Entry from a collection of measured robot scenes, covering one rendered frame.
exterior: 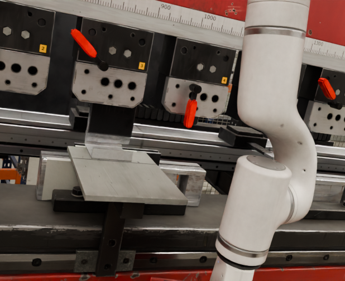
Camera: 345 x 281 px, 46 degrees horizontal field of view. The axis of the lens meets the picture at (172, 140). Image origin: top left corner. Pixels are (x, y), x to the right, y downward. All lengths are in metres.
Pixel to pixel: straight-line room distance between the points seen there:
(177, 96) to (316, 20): 0.39
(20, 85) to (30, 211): 0.25
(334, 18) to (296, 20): 0.49
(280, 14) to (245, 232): 0.32
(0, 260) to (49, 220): 0.11
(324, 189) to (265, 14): 0.74
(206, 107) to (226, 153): 0.41
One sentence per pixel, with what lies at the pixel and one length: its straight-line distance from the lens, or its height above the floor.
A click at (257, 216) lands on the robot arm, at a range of 0.62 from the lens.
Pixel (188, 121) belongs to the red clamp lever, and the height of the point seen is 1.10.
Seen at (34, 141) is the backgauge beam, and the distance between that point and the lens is 1.16.
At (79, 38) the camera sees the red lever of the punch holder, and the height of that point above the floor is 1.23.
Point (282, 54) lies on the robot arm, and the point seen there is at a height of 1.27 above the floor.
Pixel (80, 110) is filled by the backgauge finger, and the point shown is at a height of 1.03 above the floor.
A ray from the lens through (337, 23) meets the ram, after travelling 1.11.
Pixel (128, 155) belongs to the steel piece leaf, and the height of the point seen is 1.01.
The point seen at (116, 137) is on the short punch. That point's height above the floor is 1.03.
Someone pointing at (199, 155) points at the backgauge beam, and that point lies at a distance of 1.29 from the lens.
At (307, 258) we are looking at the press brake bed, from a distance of 1.14.
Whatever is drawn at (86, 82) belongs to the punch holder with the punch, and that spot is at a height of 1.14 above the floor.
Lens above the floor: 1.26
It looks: 13 degrees down
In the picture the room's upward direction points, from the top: 12 degrees clockwise
